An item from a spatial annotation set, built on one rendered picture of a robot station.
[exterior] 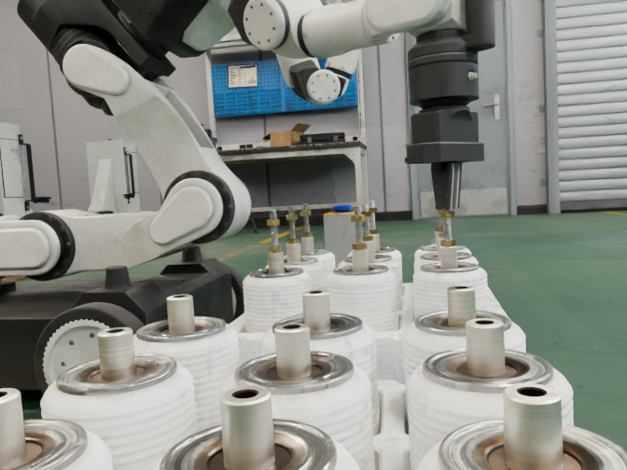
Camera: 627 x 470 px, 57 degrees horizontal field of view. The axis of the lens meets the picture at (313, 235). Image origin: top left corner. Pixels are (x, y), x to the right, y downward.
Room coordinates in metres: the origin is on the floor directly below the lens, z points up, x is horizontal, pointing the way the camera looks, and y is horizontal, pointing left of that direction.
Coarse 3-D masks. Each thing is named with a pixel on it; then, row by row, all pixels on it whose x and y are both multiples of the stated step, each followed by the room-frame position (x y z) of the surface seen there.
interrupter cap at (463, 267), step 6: (426, 264) 0.78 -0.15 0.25; (432, 264) 0.79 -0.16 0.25; (438, 264) 0.78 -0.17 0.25; (462, 264) 0.77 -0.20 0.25; (468, 264) 0.77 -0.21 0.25; (474, 264) 0.76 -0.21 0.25; (426, 270) 0.74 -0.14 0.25; (432, 270) 0.73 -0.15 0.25; (438, 270) 0.73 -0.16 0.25; (444, 270) 0.73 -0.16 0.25; (450, 270) 0.72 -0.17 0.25; (456, 270) 0.72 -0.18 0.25; (462, 270) 0.72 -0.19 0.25; (468, 270) 0.73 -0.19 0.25
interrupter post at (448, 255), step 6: (456, 246) 0.76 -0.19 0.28; (444, 252) 0.75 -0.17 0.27; (450, 252) 0.75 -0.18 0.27; (456, 252) 0.75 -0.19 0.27; (444, 258) 0.75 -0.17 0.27; (450, 258) 0.75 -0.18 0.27; (456, 258) 0.75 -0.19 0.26; (444, 264) 0.75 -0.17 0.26; (450, 264) 0.75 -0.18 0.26; (456, 264) 0.75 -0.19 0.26
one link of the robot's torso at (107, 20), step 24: (24, 0) 1.18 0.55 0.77; (48, 0) 1.16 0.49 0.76; (72, 0) 1.15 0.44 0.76; (96, 0) 1.14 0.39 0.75; (48, 24) 1.17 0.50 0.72; (72, 24) 1.16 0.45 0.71; (96, 24) 1.15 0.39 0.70; (120, 24) 1.14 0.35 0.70; (48, 48) 1.20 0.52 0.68; (144, 48) 1.13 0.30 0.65; (144, 72) 1.17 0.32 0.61; (168, 72) 1.24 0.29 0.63
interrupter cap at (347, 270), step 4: (336, 268) 0.80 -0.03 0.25; (340, 268) 0.80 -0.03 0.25; (344, 268) 0.80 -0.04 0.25; (348, 268) 0.80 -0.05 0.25; (352, 268) 0.80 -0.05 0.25; (372, 268) 0.79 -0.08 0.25; (376, 268) 0.79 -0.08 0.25; (380, 268) 0.78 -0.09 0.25; (384, 268) 0.78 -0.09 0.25; (336, 272) 0.76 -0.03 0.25; (340, 272) 0.76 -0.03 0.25; (344, 272) 0.75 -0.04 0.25; (348, 272) 0.75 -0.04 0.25; (352, 272) 0.75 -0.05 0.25; (356, 272) 0.75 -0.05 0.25; (360, 272) 0.74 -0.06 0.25; (364, 272) 0.74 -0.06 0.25; (368, 272) 0.74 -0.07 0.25; (372, 272) 0.75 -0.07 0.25; (376, 272) 0.75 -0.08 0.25; (380, 272) 0.75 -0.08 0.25
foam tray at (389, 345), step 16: (496, 304) 0.85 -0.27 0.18; (240, 320) 0.84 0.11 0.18; (400, 320) 0.79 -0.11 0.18; (240, 336) 0.74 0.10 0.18; (256, 336) 0.74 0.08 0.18; (384, 336) 0.70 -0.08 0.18; (400, 336) 0.70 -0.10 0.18; (240, 352) 0.73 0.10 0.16; (256, 352) 0.73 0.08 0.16; (384, 352) 0.70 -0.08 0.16; (400, 352) 0.70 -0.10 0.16; (384, 368) 0.70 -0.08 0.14; (400, 368) 0.70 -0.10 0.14
